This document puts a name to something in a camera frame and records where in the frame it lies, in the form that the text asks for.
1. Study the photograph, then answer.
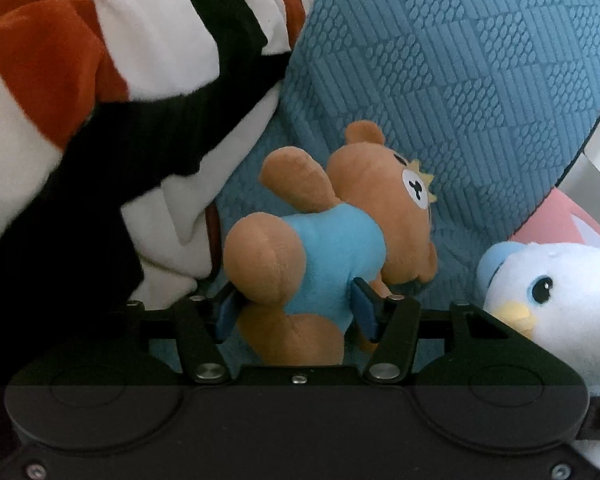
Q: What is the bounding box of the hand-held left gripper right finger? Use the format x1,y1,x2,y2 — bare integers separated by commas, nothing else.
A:
350,276,531,386

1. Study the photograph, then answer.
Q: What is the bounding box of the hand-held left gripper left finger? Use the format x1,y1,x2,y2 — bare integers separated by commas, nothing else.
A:
122,280,243,386

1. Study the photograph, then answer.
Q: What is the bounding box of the brown bear plush blue shirt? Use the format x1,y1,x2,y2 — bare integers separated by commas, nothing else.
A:
223,120,440,367

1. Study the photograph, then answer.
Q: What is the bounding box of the pink cushion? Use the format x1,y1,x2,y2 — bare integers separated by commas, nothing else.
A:
507,187,600,263

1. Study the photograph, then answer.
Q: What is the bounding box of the white and blue penguin plush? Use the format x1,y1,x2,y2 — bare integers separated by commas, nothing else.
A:
476,241,600,471

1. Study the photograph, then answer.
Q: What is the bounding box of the blue textured bedspread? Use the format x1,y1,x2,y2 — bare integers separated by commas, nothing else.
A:
147,0,600,368

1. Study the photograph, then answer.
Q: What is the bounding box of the white black orange striped blanket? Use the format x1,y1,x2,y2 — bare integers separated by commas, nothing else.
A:
0,0,326,356

